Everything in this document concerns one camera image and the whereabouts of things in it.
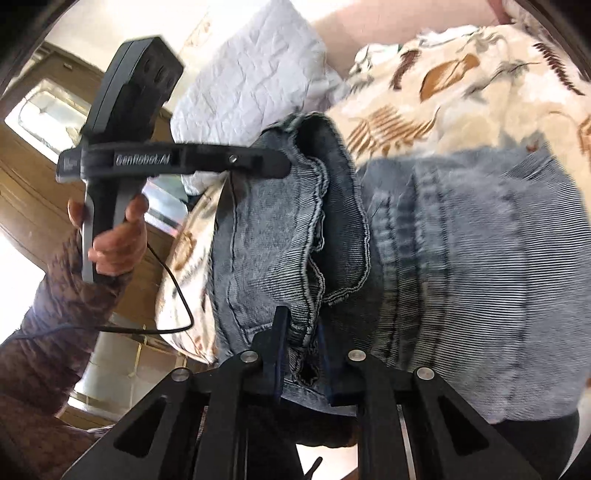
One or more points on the person's left forearm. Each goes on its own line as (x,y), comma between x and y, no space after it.
(41,350)

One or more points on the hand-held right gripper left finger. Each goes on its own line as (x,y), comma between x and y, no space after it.
(277,350)

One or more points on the leaf print blanket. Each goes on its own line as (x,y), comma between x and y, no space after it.
(485,92)

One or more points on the blue denim pants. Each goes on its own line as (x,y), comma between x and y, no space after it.
(461,258)

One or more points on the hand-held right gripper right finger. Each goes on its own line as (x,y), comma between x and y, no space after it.
(330,374)

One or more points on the person's left hand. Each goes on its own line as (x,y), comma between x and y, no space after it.
(122,247)

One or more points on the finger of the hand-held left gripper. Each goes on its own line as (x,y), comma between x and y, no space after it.
(249,161)

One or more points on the grey quilted pillow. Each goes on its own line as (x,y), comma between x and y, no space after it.
(249,69)

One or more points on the pink padded headboard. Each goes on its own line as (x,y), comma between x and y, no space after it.
(369,23)

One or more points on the wooden cabinet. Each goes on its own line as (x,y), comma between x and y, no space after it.
(27,194)

